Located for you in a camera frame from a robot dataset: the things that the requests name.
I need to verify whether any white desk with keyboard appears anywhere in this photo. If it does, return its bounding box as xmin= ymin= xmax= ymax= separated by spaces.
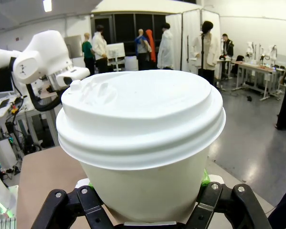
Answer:
xmin=0 ymin=94 xmax=24 ymax=121

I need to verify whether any long brown lab table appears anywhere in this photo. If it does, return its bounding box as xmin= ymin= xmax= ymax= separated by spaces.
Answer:
xmin=231 ymin=61 xmax=286 ymax=101

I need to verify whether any person in orange hood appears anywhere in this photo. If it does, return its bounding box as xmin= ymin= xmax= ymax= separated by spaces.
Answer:
xmin=145 ymin=29 xmax=157 ymax=63

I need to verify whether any person in dark clothing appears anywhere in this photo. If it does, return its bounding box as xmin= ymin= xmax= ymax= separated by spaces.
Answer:
xmin=267 ymin=178 xmax=286 ymax=229

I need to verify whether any white cylinder bin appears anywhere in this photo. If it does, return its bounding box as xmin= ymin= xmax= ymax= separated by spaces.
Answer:
xmin=124 ymin=55 xmax=139 ymax=71

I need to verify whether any grey metal cabinet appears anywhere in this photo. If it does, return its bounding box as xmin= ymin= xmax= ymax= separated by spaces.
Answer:
xmin=64 ymin=35 xmax=84 ymax=58

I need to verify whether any small white table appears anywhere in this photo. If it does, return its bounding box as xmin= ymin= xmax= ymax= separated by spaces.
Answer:
xmin=216 ymin=58 xmax=232 ymax=89

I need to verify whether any person in black jacket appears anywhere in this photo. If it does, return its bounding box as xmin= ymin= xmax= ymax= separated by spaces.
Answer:
xmin=221 ymin=33 xmax=235 ymax=58

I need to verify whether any white curtain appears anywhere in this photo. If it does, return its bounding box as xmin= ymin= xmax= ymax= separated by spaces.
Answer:
xmin=165 ymin=9 xmax=221 ymax=73

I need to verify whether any person in green shirt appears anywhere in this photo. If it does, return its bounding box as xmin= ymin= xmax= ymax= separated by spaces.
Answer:
xmin=82 ymin=32 xmax=96 ymax=76

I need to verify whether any white paper cup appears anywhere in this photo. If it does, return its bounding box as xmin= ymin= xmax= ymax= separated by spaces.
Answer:
xmin=79 ymin=143 xmax=211 ymax=224

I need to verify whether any person in blue top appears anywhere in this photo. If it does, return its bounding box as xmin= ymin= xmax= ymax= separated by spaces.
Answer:
xmin=135 ymin=29 xmax=151 ymax=71

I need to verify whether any computer monitor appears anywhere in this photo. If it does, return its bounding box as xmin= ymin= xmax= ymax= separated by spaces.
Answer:
xmin=0 ymin=71 xmax=15 ymax=94

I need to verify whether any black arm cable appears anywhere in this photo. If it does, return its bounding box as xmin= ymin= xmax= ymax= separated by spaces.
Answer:
xmin=25 ymin=83 xmax=63 ymax=113

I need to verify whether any white board on stand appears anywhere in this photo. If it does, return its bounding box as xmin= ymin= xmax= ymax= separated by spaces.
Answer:
xmin=106 ymin=42 xmax=126 ymax=72

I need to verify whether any dark-haired person in cream jacket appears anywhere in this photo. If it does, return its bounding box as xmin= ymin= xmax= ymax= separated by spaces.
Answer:
xmin=192 ymin=21 xmax=220 ymax=87

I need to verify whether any ceiling light panel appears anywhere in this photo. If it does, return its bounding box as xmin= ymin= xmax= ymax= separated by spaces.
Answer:
xmin=42 ymin=0 xmax=53 ymax=13

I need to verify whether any person in long white coat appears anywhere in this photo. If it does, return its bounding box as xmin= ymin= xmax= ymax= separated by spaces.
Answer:
xmin=157 ymin=22 xmax=175 ymax=70

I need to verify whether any person in white jacket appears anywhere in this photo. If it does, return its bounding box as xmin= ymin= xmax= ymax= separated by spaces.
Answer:
xmin=92 ymin=24 xmax=109 ymax=73

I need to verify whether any white plastic cup lid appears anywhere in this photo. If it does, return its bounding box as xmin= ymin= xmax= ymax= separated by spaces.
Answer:
xmin=55 ymin=69 xmax=227 ymax=171

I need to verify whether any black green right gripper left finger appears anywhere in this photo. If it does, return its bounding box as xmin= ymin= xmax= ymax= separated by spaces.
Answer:
xmin=30 ymin=178 xmax=117 ymax=229

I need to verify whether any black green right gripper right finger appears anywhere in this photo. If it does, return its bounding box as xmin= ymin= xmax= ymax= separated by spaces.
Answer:
xmin=185 ymin=168 xmax=272 ymax=229

